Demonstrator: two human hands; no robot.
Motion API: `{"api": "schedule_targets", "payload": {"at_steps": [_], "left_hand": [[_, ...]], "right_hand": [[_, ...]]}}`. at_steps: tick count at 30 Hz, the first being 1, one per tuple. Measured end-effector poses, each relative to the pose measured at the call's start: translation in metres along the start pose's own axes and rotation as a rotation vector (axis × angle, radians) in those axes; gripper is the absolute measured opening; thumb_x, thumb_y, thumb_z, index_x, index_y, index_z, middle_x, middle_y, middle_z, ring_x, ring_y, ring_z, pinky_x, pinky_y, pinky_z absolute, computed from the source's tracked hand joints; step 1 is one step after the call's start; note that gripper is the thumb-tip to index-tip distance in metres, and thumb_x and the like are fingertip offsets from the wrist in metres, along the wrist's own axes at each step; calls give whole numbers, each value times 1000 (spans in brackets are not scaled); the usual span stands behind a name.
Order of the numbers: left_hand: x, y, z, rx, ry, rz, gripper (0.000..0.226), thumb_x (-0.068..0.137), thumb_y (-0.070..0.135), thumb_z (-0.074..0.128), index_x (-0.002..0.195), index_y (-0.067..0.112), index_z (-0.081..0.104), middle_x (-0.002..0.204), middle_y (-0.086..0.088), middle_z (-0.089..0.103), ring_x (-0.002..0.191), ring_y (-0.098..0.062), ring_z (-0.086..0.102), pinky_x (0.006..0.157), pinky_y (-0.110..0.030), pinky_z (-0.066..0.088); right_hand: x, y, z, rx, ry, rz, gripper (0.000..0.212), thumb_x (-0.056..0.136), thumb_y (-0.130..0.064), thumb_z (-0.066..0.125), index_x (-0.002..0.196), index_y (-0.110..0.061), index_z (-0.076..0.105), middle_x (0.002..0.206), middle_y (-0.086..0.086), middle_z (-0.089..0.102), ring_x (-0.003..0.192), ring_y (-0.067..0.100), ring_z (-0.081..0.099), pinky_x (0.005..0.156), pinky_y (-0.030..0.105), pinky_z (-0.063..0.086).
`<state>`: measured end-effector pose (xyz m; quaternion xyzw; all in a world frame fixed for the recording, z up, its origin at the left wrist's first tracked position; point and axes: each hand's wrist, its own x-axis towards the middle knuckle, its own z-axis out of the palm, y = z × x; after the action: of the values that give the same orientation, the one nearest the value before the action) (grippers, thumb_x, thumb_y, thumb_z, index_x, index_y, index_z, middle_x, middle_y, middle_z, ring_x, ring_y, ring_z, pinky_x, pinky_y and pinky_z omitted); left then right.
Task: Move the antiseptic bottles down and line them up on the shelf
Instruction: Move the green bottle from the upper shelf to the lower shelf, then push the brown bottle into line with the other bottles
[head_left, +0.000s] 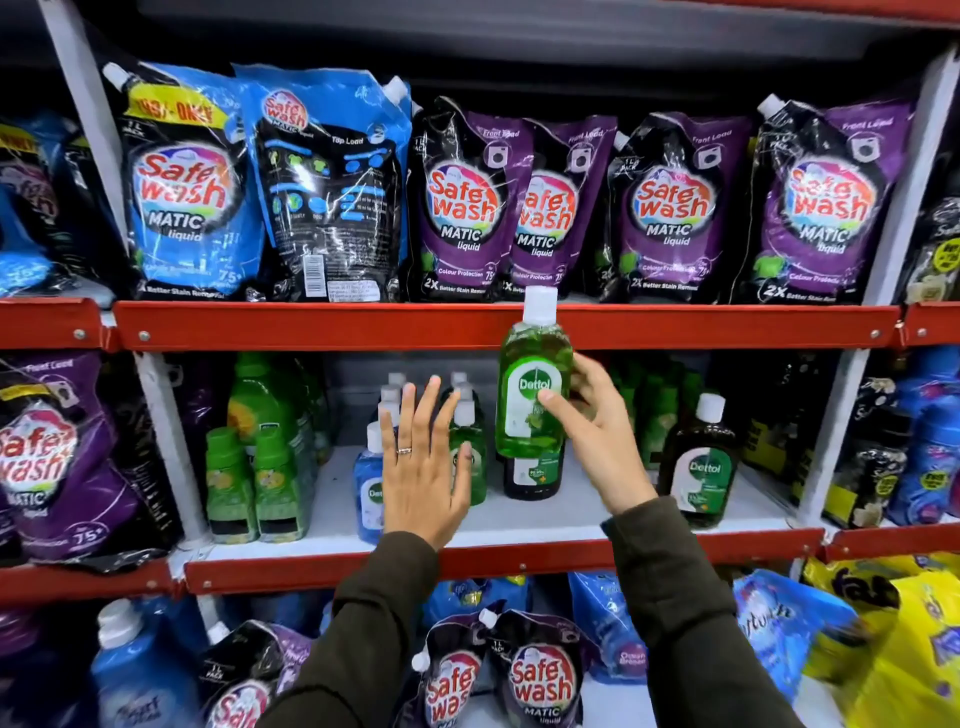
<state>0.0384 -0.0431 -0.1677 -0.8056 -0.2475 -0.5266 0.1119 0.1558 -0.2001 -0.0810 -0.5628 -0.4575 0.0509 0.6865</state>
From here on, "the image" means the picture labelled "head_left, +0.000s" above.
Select blue liquid bottle white cap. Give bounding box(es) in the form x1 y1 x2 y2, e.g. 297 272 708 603
353 420 388 546

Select blue detergent pouch back label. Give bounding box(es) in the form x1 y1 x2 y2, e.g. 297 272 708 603
233 63 414 304

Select blue detergent pouch yellow banner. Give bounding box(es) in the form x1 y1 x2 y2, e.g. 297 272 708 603
100 60 265 302

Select dark fabric conditioner pouches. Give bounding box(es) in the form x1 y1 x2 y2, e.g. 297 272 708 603
742 352 912 531

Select light green antiseptic bottle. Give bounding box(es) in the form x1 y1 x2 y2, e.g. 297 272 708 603
494 285 576 461

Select person's right forearm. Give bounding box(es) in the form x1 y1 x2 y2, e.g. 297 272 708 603
600 495 805 728

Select large dark brown antiseptic bottle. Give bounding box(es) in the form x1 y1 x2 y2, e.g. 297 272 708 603
657 392 741 531

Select blue conditioner bottle white cap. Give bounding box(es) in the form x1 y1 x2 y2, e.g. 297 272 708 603
90 597 202 728

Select small green cleaner bottle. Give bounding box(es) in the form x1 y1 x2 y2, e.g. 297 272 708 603
252 424 310 544
204 426 261 546

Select person's left forearm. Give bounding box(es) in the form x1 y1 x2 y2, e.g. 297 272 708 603
257 530 443 728

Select black purple detergent pouch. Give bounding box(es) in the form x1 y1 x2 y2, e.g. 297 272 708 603
198 619 315 728
478 608 588 728
408 610 498 728

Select large blue conditioner pouch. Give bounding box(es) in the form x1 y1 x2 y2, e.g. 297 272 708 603
732 568 865 705

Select group of green bottles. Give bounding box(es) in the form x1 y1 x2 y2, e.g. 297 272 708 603
606 358 708 472

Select large green cleaner bottle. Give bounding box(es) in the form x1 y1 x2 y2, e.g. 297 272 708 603
226 352 318 481

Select yellow fabric conditioner pouches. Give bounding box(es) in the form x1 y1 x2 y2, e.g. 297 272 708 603
801 552 960 728

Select blue fabric conditioner bottles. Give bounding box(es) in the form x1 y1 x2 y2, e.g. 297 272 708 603
885 346 960 528

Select small green bottle white cap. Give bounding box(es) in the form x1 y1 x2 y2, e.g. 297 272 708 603
447 399 489 507

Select red shelf rail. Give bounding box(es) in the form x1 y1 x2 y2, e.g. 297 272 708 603
0 297 960 354
0 522 960 607

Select white shelf upright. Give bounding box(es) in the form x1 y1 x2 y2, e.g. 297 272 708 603
36 0 213 552
793 46 960 530

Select white metal shelf board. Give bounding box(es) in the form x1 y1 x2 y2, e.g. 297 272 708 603
183 442 819 562

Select dark bottle green label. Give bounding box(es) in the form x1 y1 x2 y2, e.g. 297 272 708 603
503 441 567 502

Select white capped bottles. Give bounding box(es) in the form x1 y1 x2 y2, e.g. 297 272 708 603
375 371 481 451

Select blue fabric conditioner pouch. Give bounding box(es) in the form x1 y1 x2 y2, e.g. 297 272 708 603
421 576 532 630
567 571 649 685

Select large purple detergent pouch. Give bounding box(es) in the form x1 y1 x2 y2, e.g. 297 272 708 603
0 351 181 575

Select blue and black detergent pouches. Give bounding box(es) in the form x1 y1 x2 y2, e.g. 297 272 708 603
0 111 125 300

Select person's left hand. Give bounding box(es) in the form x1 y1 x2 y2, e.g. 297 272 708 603
379 375 474 553

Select person's right hand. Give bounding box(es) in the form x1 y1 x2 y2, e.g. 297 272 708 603
537 352 660 518

